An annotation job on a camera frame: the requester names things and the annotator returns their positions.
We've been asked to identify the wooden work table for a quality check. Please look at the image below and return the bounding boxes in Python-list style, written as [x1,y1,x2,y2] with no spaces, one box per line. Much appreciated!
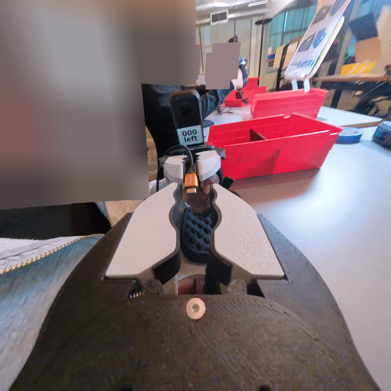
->
[313,73,391,109]

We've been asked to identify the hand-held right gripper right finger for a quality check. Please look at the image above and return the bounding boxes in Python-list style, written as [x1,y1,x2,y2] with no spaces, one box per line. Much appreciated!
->
[206,183,285,294]

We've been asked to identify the blue tape roll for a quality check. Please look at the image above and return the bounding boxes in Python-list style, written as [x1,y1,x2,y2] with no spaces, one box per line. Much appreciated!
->
[335,127,364,144]

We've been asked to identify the instruction board on white stand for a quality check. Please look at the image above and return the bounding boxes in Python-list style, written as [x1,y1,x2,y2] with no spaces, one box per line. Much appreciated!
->
[282,0,358,91]

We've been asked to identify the dark blue electronic box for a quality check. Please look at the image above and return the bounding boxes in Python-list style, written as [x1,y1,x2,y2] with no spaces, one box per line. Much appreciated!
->
[372,121,391,150]

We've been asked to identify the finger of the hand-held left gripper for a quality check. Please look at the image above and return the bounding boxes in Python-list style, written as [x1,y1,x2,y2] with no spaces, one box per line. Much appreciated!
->
[163,155,186,184]
[196,151,222,184]

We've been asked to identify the yellow plastic bin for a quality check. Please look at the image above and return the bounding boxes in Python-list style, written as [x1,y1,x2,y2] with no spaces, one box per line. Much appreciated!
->
[340,61,377,75]

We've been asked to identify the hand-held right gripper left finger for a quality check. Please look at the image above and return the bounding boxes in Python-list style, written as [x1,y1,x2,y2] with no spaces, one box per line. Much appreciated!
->
[105,183,181,289]

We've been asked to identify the red plastic bin with divider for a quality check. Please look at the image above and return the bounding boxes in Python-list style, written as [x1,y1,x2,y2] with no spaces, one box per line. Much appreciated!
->
[207,112,343,180]

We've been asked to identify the black floor lamp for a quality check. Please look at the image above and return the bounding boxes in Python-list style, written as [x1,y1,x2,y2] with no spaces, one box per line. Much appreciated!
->
[256,18,273,78]

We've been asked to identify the black cable orange usb-c plug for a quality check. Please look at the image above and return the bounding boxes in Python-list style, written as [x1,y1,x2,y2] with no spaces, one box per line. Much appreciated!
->
[156,144,200,195]

